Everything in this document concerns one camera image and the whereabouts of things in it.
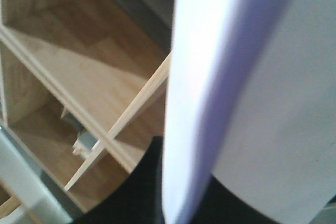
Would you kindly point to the white paper sheet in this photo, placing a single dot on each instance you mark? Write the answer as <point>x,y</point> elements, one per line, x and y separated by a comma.
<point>251,100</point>

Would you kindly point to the wooden shelf unit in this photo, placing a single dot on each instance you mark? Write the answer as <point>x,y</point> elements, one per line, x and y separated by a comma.
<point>83,87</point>

